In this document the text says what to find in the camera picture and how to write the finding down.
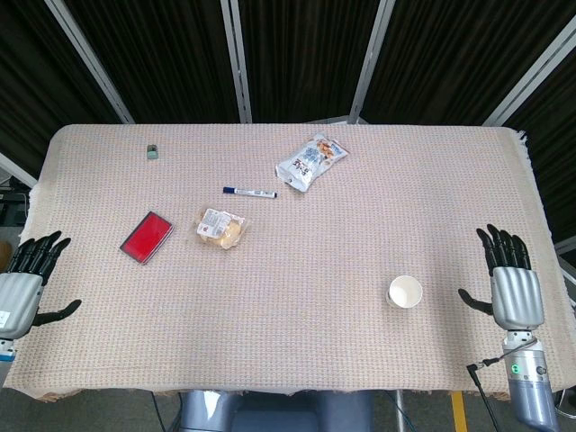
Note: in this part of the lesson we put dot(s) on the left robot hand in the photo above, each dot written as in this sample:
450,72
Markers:
18,290

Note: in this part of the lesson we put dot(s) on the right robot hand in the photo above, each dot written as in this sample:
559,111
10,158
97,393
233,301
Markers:
516,294

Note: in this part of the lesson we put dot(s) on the white paper cup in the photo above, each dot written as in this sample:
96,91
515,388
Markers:
405,292

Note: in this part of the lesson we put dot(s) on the red flat case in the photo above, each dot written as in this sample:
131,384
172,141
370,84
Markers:
146,236

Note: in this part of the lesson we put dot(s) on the bagged bread snack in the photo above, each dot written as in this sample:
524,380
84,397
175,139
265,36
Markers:
220,226

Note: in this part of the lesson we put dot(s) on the beige woven tablecloth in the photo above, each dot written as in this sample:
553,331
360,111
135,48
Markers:
288,270

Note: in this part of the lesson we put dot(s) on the white snack bag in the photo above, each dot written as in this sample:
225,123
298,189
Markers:
310,161

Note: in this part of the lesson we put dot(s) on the blue capped marker pen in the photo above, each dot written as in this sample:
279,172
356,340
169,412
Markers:
249,192

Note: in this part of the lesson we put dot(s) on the grey robot torso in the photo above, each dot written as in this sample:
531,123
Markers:
274,411

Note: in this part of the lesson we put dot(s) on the white partition frame post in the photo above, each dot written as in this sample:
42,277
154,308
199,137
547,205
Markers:
90,58
238,58
371,58
531,72

